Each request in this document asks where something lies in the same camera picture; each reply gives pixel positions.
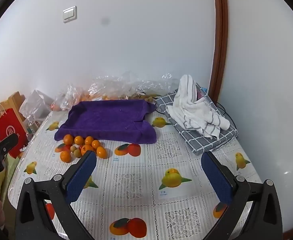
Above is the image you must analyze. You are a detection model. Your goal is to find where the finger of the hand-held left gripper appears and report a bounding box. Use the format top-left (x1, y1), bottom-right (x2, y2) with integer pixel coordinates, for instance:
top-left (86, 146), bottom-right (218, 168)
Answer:
top-left (0, 132), bottom-right (19, 162)

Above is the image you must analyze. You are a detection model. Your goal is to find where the black cable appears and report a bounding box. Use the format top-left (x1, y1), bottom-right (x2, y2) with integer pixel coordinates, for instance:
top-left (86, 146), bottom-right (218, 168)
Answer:
top-left (216, 102), bottom-right (237, 130)

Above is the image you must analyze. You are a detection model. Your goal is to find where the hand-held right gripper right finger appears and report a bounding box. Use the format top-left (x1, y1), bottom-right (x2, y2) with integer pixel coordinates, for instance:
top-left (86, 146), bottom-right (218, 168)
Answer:
top-left (201, 151), bottom-right (283, 240)

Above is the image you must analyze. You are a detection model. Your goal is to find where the grey checked folded cloth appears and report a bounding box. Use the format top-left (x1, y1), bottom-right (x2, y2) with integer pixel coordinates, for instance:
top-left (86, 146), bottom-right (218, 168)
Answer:
top-left (155, 92), bottom-right (238, 156)

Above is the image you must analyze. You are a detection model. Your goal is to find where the grey plastic bag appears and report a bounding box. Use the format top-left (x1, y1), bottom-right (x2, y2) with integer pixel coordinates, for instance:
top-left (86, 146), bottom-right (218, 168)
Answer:
top-left (19, 89), bottom-right (52, 120)

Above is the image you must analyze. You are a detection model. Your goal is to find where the bunch of bagged longans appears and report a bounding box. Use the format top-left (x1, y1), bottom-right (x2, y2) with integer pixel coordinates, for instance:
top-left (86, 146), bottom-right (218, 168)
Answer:
top-left (123, 92), bottom-right (162, 103)

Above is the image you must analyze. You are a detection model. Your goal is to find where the small clear plastic bag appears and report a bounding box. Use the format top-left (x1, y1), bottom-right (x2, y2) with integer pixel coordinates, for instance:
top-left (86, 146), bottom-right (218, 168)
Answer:
top-left (52, 84), bottom-right (80, 112)

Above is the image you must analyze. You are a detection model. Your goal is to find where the white wall light switch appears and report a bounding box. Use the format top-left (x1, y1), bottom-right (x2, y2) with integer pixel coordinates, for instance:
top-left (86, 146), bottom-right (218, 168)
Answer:
top-left (63, 5), bottom-right (77, 23)

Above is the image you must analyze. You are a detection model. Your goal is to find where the red paper bag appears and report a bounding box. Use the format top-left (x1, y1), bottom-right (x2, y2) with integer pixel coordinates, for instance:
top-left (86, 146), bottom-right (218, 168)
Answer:
top-left (0, 104), bottom-right (29, 159)

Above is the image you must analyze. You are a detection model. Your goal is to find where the clear plastic bottle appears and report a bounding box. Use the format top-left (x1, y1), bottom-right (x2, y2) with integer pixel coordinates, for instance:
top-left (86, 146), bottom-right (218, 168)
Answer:
top-left (27, 116), bottom-right (38, 133)

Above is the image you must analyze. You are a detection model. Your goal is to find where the small orange with black mark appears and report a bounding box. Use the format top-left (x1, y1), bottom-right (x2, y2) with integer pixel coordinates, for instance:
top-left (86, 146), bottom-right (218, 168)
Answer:
top-left (81, 144), bottom-right (94, 157)

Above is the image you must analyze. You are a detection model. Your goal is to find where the large clear plastic bag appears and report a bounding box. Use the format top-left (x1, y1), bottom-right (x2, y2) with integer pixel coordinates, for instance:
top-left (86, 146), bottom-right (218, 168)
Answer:
top-left (121, 71), bottom-right (181, 103)
top-left (86, 75), bottom-right (129, 102)

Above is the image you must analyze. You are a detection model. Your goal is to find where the wooden chair back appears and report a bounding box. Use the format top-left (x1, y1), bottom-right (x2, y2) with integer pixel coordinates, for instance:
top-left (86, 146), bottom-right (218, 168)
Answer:
top-left (0, 92), bottom-right (28, 124)

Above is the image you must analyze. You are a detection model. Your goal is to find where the light green cloth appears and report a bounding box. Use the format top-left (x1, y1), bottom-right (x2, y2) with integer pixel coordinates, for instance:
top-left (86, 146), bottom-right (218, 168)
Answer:
top-left (0, 152), bottom-right (20, 205)

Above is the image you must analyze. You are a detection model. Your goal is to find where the purple towel covered tray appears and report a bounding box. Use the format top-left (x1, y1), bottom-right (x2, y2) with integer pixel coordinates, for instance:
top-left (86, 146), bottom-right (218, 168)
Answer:
top-left (54, 99), bottom-right (157, 145)

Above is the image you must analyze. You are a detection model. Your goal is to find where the heap of bagged oranges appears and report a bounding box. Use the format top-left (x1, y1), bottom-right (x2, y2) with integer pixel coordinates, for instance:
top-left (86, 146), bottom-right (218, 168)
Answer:
top-left (83, 93), bottom-right (122, 102)
top-left (53, 100), bottom-right (69, 111)

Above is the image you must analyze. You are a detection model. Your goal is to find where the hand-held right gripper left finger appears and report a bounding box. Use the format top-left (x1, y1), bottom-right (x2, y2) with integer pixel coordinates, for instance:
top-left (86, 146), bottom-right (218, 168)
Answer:
top-left (14, 150), bottom-right (97, 240)

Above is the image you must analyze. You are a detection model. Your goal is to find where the white striped towel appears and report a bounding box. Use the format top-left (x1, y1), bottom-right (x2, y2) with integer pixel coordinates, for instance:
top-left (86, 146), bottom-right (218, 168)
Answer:
top-left (166, 74), bottom-right (231, 139)

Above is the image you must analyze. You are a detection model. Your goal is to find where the brown wooden door frame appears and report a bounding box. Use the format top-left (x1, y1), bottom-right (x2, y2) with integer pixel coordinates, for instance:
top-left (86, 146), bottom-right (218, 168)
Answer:
top-left (209, 0), bottom-right (229, 103)

